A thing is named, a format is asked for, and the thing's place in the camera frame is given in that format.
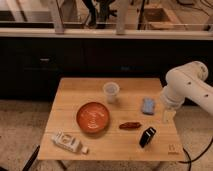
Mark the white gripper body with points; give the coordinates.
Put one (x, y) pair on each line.
(168, 115)

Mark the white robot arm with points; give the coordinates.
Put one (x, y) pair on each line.
(187, 82)

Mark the blue sponge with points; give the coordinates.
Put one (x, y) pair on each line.
(148, 106)

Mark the clear plastic cup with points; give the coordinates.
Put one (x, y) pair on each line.
(111, 90)

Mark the wooden table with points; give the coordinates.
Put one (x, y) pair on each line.
(111, 144)

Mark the orange bowl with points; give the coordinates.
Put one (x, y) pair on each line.
(92, 117)

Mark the white lying bottle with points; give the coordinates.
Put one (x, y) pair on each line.
(69, 143)

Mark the dark low cabinet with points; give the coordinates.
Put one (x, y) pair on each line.
(31, 68)

